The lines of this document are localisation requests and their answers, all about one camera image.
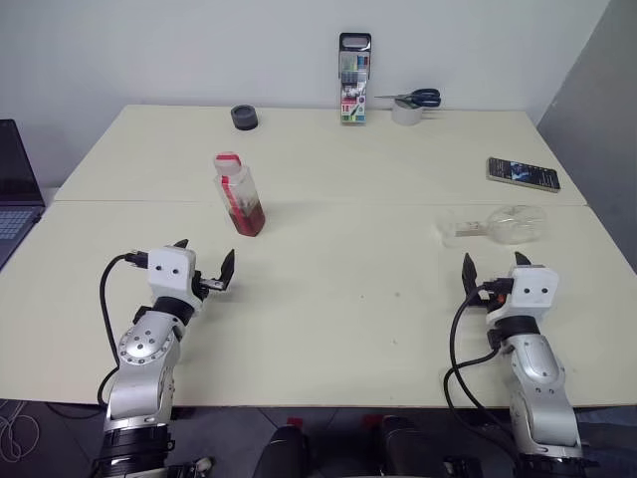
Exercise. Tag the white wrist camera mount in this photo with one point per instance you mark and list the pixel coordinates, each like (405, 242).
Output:
(532, 291)
(169, 271)

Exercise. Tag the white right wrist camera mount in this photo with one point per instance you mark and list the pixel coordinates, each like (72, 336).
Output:
(532, 291)

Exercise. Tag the white red-striped bottle cap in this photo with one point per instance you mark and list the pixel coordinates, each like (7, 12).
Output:
(229, 162)

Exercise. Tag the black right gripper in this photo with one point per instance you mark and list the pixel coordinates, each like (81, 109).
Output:
(490, 296)

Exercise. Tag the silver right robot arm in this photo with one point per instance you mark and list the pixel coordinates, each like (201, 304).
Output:
(540, 378)

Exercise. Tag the marker pen pack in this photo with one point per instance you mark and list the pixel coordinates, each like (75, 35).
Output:
(354, 84)

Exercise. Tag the black smartphone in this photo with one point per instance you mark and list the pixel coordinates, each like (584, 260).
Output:
(522, 174)

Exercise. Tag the white tape roll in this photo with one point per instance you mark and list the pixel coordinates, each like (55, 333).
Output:
(405, 114)

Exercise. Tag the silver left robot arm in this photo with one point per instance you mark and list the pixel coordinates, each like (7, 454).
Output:
(144, 348)

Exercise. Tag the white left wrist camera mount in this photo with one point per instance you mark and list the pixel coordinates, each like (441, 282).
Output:
(169, 271)

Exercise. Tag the dark laptop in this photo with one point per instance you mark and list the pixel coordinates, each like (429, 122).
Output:
(12, 189)

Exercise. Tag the clear empty plastic bottle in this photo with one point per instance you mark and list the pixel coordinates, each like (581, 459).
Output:
(515, 226)

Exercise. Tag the bottle with red liquid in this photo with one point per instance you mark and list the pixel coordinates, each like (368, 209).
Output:
(244, 204)

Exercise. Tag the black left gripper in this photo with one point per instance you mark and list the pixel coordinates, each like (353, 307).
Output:
(205, 285)

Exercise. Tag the dark rounded shape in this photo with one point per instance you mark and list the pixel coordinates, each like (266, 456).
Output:
(408, 445)
(286, 450)

